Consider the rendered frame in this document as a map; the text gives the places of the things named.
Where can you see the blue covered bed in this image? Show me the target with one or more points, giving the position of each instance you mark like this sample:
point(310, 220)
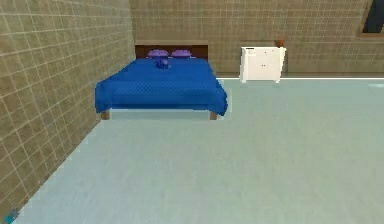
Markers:
point(166, 86)

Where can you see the dark blue lumpy object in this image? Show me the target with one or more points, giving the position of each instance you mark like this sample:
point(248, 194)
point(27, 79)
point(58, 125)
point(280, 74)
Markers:
point(162, 63)

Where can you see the purple pillow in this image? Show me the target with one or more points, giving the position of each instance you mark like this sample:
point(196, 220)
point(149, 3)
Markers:
point(157, 53)
point(181, 53)

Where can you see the white chest of drawers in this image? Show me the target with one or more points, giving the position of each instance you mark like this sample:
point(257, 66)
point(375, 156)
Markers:
point(262, 64)

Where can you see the small red-brown round object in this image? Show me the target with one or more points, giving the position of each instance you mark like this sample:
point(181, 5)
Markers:
point(280, 43)

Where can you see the small teal object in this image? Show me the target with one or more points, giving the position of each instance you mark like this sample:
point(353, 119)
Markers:
point(11, 216)

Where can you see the dark window with brown frame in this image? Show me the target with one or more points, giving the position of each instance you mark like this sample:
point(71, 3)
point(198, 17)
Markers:
point(375, 16)

